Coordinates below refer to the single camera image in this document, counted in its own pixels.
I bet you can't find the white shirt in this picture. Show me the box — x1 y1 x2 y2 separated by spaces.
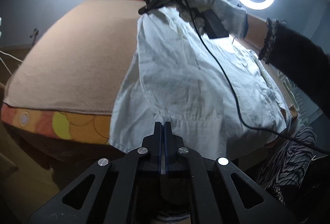
109 8 292 159

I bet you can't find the black sleeved right forearm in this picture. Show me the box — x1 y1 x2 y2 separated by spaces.
244 15 329 117

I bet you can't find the zebra striped clothing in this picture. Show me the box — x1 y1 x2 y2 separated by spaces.
255 125 318 206

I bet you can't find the grey gloved right hand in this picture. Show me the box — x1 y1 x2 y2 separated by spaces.
176 0 248 38

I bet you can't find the orange patterned bed sheet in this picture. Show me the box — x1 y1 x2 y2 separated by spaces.
1 104 111 145

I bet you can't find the beige bed blanket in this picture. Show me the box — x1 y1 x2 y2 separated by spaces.
4 0 143 115

